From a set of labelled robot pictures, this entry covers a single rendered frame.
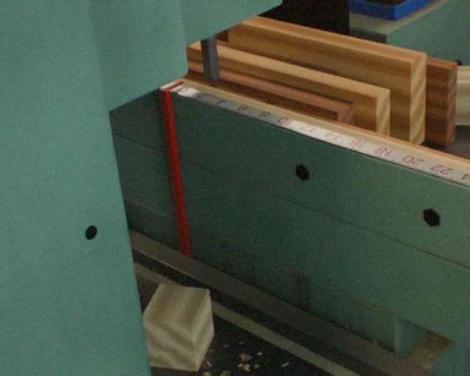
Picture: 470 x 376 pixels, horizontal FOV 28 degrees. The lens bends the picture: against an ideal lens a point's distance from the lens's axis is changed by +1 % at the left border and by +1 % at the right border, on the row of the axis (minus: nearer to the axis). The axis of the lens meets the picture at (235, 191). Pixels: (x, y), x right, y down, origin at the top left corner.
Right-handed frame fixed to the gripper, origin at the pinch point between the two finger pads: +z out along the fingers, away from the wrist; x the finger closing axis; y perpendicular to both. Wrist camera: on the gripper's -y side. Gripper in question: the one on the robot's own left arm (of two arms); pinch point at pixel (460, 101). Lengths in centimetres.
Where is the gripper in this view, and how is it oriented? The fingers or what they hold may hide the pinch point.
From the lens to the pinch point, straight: 121.8
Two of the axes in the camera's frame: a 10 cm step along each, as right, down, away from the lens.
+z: -5.4, 7.9, -2.8
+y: 4.1, 5.4, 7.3
